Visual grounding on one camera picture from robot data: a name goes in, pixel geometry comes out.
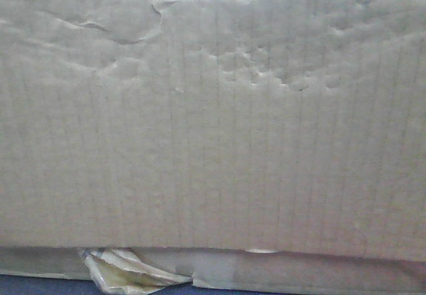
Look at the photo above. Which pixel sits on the large plain cardboard box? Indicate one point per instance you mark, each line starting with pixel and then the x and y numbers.
pixel 267 145

